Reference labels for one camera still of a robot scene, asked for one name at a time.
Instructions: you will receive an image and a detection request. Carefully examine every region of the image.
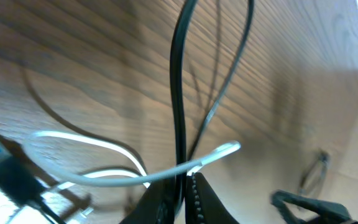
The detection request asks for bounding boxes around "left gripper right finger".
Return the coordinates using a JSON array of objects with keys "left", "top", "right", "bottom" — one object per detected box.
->
[{"left": 185, "top": 172, "right": 239, "bottom": 224}]

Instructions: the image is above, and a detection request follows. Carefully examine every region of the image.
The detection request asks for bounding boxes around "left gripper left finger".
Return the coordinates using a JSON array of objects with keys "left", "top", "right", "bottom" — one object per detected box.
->
[{"left": 120, "top": 178, "right": 175, "bottom": 224}]

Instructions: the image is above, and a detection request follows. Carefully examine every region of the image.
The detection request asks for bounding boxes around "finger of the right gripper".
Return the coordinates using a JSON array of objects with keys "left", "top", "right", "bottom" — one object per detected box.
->
[{"left": 270, "top": 190, "right": 358, "bottom": 224}]

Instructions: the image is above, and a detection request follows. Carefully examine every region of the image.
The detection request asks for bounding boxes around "long black usb cable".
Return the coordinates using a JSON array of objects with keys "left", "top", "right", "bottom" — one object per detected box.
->
[{"left": 169, "top": 0, "right": 256, "bottom": 215}]

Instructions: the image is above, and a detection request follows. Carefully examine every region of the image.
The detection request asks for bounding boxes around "white usb cable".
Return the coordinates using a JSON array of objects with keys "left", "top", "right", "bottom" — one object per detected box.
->
[{"left": 22, "top": 130, "right": 242, "bottom": 189}]

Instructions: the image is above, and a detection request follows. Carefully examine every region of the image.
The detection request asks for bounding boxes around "short black usb cable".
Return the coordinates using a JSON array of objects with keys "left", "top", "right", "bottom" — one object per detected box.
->
[{"left": 0, "top": 132, "right": 68, "bottom": 224}]

